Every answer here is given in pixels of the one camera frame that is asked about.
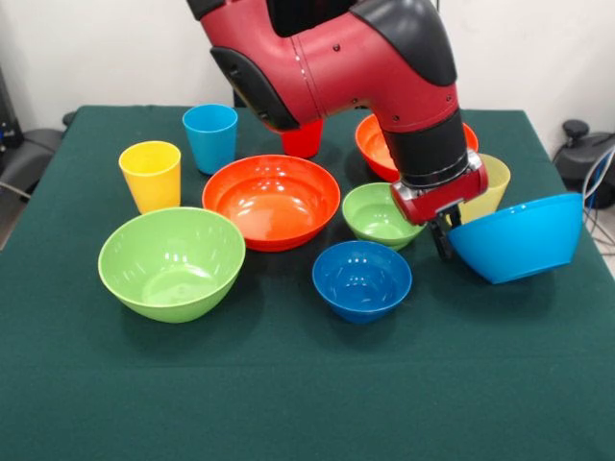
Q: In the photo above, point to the opaque yellow cup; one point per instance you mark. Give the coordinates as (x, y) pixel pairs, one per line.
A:
(151, 187)

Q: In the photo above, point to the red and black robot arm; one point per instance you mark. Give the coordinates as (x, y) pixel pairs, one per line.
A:
(336, 62)

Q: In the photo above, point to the light blue cup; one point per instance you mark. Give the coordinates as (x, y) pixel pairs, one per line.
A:
(210, 144)

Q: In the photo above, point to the translucent yellow cup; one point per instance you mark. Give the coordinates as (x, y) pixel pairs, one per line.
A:
(497, 185)

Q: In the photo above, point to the dark green tablecloth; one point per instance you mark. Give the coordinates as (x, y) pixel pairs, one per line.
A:
(288, 384)

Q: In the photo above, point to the black chair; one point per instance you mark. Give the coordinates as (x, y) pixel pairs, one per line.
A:
(33, 153)

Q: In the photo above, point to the small dark blue bowl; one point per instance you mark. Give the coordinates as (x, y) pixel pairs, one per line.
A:
(361, 283)

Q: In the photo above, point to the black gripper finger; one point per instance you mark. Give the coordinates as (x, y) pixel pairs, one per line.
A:
(442, 242)
(454, 216)

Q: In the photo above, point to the black chair base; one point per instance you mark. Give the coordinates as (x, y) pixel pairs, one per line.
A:
(576, 153)

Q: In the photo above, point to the orange bowl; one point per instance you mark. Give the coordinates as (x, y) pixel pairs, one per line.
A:
(271, 211)
(372, 149)

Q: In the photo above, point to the large light blue bowl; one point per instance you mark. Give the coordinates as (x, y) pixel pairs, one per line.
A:
(519, 245)

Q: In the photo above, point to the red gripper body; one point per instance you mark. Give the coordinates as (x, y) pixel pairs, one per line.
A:
(442, 199)

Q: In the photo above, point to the large green bowl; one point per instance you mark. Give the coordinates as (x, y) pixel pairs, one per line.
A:
(168, 269)

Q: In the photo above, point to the red cup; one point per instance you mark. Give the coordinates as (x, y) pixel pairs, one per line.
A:
(302, 144)

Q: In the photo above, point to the small green bowl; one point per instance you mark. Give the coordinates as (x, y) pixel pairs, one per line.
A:
(370, 221)

